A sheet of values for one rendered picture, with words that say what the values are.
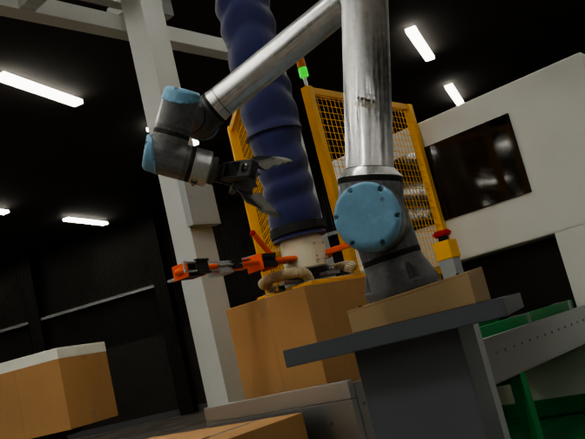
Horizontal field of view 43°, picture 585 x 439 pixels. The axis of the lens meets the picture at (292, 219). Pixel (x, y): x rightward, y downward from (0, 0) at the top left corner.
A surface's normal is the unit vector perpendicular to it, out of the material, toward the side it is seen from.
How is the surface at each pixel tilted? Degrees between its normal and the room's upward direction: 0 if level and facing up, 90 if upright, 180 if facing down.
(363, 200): 97
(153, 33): 90
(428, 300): 90
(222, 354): 90
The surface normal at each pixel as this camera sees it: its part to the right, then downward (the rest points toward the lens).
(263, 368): -0.63, 0.02
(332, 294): 0.74, -0.29
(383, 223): -0.22, 0.02
